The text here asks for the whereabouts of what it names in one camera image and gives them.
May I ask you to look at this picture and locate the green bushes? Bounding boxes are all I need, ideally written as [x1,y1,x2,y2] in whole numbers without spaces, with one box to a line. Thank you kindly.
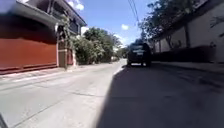
[70,26,122,66]

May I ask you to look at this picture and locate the dark vehicle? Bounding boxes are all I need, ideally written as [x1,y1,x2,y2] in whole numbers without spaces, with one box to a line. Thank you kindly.
[126,41,152,68]

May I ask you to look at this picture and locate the grey concrete road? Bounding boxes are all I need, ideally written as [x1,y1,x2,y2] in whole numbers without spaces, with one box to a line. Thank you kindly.
[0,58,224,128]

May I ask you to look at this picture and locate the two-storey building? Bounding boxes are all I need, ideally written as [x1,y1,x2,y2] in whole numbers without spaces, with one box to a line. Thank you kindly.
[9,0,88,66]

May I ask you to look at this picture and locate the overhead wires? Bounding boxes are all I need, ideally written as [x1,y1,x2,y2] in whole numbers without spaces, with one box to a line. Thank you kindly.
[127,0,141,25]

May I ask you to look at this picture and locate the trees above pale wall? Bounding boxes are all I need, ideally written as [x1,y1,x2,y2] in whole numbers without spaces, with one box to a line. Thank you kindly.
[138,0,202,50]

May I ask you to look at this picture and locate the red brown gate wall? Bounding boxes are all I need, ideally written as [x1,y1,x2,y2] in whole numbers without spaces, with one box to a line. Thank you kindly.
[0,13,75,76]

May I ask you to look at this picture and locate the pale long wall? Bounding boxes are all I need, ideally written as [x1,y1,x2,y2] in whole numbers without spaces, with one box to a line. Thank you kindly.
[147,0,224,64]

